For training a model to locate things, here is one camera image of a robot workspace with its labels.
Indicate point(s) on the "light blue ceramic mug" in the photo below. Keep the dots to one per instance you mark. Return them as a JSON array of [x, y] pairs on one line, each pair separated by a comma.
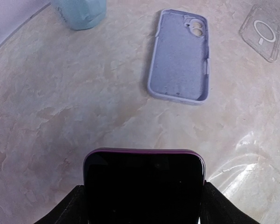
[[80, 14]]

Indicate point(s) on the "purple-edged black smartphone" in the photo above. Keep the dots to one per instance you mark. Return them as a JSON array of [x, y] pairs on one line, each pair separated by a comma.
[[143, 186]]

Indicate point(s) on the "lavender silicone phone case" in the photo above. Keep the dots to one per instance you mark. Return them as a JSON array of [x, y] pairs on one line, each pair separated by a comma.
[[180, 65]]

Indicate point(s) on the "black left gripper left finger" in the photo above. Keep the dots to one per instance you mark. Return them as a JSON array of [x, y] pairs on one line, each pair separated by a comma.
[[71, 210]]

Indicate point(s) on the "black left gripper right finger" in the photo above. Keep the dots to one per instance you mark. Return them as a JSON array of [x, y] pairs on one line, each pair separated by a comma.
[[217, 209]]

